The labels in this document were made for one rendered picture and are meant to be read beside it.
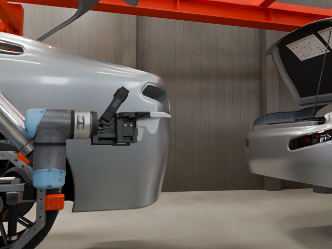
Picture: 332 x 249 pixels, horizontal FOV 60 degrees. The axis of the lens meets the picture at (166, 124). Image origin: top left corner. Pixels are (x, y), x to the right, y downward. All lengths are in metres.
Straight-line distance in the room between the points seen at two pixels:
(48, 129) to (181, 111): 6.12
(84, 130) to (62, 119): 0.06
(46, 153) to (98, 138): 0.13
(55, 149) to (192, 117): 6.17
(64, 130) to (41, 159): 0.08
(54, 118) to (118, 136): 0.16
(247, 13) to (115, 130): 4.30
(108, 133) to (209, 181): 6.27
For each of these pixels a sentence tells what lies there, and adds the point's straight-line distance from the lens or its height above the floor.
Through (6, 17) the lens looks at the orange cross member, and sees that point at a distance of 4.00.
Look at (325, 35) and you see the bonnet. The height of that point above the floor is 2.31.
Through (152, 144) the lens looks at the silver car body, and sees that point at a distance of 1.88.
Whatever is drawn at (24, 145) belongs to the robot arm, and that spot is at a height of 1.16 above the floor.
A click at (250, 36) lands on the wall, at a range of 7.72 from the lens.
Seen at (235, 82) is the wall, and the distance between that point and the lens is 7.26.
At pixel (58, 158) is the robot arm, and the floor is 1.13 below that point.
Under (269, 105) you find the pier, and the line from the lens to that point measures 7.28.
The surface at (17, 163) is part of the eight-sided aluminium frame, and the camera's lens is 1.65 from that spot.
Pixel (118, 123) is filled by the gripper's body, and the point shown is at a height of 1.22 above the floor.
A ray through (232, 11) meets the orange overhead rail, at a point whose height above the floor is 3.15.
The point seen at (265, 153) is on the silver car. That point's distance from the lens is 3.28.
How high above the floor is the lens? 1.17
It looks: 3 degrees up
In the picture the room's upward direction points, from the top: straight up
